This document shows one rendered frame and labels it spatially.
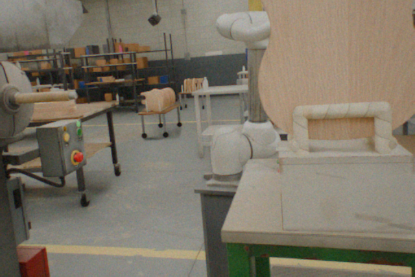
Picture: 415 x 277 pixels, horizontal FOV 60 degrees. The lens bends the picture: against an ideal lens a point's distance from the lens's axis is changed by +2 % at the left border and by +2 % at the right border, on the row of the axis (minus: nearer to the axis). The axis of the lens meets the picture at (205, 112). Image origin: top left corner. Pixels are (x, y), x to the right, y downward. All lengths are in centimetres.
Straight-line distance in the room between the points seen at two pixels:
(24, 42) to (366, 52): 83
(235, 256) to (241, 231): 7
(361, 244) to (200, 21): 1172
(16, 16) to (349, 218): 94
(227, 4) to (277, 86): 1145
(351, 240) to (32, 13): 93
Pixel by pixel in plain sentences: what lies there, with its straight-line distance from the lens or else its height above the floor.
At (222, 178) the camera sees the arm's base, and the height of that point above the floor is 74.
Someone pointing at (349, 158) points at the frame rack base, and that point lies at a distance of 83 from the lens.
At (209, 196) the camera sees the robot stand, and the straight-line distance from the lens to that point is 179.
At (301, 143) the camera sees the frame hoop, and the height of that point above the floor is 113.
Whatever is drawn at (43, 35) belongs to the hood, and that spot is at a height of 142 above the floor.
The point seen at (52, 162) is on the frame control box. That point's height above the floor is 98.
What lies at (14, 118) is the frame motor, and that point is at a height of 119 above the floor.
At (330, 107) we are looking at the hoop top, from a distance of 81.
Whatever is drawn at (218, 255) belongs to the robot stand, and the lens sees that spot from 192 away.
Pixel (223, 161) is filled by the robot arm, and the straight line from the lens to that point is 176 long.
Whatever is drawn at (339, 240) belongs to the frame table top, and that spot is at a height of 92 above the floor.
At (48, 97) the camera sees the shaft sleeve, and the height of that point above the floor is 125.
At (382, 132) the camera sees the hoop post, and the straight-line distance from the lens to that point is 84.
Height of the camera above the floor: 133
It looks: 9 degrees down
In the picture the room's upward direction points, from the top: 5 degrees counter-clockwise
